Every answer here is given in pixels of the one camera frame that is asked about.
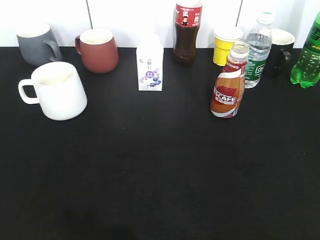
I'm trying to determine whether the white blueberry milk carton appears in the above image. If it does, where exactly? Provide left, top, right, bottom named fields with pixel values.
left=136, top=32, right=164, bottom=92

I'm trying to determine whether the orange Nescafe coffee bottle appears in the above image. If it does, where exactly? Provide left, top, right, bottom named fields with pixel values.
left=210, top=40, right=249, bottom=119

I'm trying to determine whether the cola bottle red label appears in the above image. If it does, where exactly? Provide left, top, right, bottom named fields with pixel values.
left=173, top=0, right=203, bottom=66

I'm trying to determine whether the black ceramic mug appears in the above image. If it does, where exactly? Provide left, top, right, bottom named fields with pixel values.
left=263, top=28, right=295, bottom=77

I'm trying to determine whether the clear water bottle green label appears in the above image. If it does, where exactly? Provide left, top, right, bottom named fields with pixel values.
left=245, top=11, right=275, bottom=89

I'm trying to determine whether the green sprite bottle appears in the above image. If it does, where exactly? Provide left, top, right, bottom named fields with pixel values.
left=290, top=12, right=320, bottom=88

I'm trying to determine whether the yellow paper cup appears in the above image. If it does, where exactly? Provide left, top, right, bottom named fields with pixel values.
left=213, top=26, right=244, bottom=66

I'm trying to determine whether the dark red ceramic mug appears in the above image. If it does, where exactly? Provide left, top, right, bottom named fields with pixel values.
left=74, top=28, right=119, bottom=74

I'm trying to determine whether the grey ceramic mug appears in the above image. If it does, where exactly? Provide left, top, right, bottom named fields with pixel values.
left=16, top=22, right=62, bottom=67

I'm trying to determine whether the white ceramic mug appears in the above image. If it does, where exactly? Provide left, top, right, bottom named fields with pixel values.
left=18, top=61, right=88, bottom=121

